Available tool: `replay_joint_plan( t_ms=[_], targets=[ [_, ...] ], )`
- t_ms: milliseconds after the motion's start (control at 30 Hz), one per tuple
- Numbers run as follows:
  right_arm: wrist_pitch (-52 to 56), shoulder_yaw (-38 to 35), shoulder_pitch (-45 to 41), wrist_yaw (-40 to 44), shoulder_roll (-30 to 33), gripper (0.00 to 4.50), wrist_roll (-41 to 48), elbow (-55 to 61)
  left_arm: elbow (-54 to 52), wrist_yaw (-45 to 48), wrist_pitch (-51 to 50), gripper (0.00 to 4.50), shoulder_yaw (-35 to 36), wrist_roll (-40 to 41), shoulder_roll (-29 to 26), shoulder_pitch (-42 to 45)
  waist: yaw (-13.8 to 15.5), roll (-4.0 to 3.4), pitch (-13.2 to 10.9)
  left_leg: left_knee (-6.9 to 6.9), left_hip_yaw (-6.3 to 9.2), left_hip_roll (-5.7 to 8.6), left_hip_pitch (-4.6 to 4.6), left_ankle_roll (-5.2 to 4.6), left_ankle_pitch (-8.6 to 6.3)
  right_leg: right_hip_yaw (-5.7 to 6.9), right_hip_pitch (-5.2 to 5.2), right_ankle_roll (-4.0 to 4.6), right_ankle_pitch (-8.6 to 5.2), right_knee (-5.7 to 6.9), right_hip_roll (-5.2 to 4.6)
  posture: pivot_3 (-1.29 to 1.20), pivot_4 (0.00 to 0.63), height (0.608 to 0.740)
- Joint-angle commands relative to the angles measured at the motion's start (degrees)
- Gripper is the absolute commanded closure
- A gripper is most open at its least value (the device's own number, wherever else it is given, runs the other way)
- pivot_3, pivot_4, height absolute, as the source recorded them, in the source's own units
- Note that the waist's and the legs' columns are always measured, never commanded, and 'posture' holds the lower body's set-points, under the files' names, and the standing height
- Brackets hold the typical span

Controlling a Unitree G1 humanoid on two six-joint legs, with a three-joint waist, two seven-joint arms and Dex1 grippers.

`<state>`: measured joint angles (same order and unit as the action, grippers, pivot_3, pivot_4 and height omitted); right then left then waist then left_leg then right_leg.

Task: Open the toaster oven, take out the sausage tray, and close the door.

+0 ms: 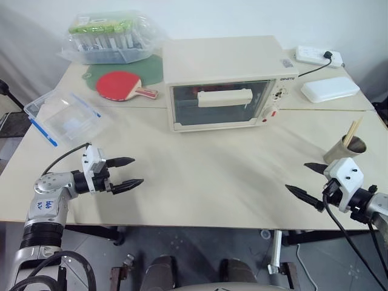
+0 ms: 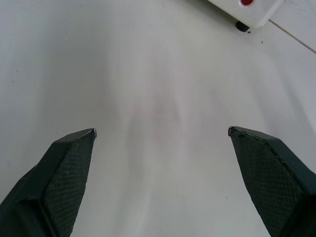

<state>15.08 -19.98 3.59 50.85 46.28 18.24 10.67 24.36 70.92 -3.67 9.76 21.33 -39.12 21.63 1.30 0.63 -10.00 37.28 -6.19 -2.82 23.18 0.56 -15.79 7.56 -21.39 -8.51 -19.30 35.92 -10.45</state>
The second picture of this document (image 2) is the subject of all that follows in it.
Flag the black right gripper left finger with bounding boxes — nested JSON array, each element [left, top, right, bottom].
[[0, 128, 97, 237]]

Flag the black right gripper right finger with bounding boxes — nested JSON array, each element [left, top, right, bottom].
[[227, 126, 316, 237]]

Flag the white box with red button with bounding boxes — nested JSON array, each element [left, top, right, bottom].
[[206, 0, 282, 33]]

